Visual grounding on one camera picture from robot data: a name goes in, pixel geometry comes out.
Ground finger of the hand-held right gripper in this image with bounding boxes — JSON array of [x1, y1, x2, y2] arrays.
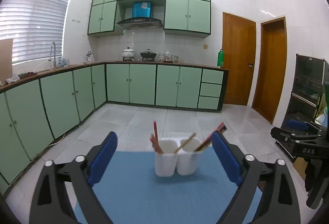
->
[[286, 119, 319, 132], [270, 126, 322, 144]]

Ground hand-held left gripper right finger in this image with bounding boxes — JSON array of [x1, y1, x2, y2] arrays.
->
[[211, 130, 301, 224]]

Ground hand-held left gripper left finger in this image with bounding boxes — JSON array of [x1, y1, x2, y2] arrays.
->
[[29, 131, 119, 224]]

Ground bundle of wooden chopsticks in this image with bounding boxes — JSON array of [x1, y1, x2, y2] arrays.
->
[[195, 126, 228, 152]]

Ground white plastic container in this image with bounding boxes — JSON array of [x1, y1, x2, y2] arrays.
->
[[176, 137, 204, 176], [154, 137, 179, 178]]

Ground light blue cloth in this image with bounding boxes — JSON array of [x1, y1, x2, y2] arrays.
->
[[316, 107, 329, 127]]

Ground black glass display cabinet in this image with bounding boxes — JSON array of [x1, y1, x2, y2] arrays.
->
[[273, 53, 329, 162]]

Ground blue table mat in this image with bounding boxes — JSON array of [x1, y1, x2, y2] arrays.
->
[[73, 146, 263, 224]]

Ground brown wooden door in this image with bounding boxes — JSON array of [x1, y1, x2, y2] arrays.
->
[[251, 16, 287, 125], [222, 11, 257, 107]]

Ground green lower kitchen cabinets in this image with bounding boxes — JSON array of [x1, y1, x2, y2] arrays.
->
[[0, 61, 229, 192]]

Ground green kitchen cabinets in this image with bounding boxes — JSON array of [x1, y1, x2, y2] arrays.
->
[[87, 0, 212, 39], [0, 61, 229, 192]]

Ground green bottle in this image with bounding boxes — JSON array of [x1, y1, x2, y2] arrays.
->
[[216, 49, 225, 69]]

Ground white lidded pot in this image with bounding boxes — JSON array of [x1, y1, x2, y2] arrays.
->
[[122, 47, 136, 61]]

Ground black wok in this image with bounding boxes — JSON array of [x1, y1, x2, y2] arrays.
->
[[140, 49, 157, 61]]

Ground silver kitchen faucet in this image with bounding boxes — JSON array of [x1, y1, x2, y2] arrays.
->
[[49, 41, 58, 69]]

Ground grey rag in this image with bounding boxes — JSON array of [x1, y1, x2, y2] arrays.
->
[[5, 74, 21, 84]]

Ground brown cardboard sheet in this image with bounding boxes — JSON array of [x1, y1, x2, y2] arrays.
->
[[0, 38, 13, 83]]

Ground black range hood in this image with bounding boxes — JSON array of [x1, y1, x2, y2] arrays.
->
[[117, 17, 164, 30]]

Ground green upper kitchen cabinets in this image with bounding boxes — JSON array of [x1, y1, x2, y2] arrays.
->
[[87, 0, 212, 39]]

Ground white window blinds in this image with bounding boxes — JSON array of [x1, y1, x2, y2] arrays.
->
[[0, 0, 76, 65]]

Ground white cable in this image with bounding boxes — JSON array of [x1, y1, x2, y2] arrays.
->
[[47, 134, 65, 148]]

